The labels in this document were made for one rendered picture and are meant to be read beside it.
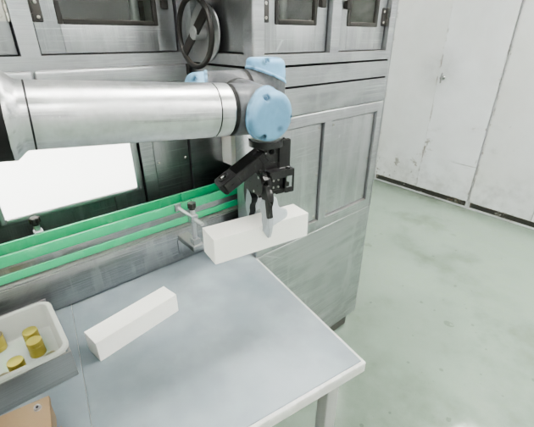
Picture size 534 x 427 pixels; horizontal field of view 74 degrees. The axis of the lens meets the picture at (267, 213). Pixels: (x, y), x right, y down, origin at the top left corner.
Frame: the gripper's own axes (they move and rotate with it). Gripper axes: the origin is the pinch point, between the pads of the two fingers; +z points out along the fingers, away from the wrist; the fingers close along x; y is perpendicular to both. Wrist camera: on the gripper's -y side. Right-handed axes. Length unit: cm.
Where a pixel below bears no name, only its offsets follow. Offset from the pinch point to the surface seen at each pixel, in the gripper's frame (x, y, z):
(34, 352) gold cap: 21, -51, 31
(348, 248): 43, 75, 53
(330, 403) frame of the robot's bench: -17, 13, 50
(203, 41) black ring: 59, 14, -37
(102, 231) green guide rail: 45, -29, 14
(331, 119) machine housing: 39, 55, -12
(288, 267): 36, 35, 45
